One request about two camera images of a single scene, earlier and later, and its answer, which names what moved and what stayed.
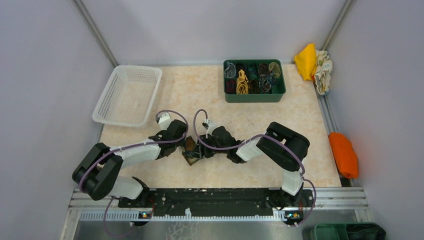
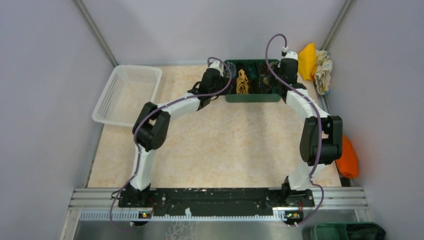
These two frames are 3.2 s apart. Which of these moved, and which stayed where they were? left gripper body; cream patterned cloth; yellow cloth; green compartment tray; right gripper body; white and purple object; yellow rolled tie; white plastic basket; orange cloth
Moved: left gripper body; right gripper body; white and purple object
Stayed: yellow rolled tie; yellow cloth; orange cloth; green compartment tray; cream patterned cloth; white plastic basket
